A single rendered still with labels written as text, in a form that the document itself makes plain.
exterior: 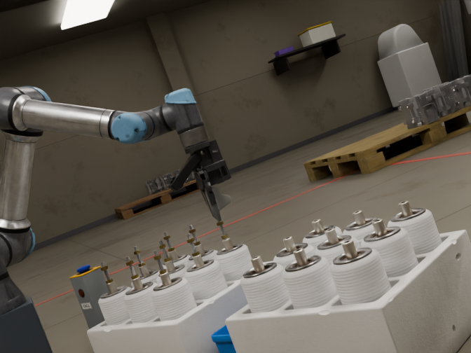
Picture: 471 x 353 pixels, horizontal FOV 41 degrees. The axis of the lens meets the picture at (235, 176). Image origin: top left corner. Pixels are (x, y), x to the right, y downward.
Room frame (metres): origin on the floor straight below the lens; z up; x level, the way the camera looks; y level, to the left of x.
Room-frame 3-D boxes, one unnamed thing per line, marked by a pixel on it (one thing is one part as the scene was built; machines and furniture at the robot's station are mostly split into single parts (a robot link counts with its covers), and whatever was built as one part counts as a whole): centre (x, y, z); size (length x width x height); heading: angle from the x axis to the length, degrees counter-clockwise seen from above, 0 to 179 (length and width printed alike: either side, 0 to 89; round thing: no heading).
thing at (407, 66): (10.72, -3.37, 0.66); 0.74 x 0.61 x 1.33; 109
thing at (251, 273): (1.32, 0.02, 0.25); 0.08 x 0.08 x 0.01
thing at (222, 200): (1.69, 0.06, 0.38); 0.06 x 0.03 x 0.09; 103
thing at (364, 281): (1.16, -0.15, 0.16); 0.10 x 0.10 x 0.18
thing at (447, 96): (4.77, -1.27, 0.18); 1.29 x 0.92 x 0.36; 108
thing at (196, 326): (1.70, 0.25, 0.09); 0.39 x 0.39 x 0.18; 46
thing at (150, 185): (8.99, 1.10, 0.18); 1.29 x 0.89 x 0.36; 109
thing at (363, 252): (1.16, -0.15, 0.25); 0.08 x 0.08 x 0.01
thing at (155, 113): (1.72, 0.17, 0.64); 0.11 x 0.11 x 0.08; 73
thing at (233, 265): (1.71, 0.08, 0.16); 0.10 x 0.10 x 0.18
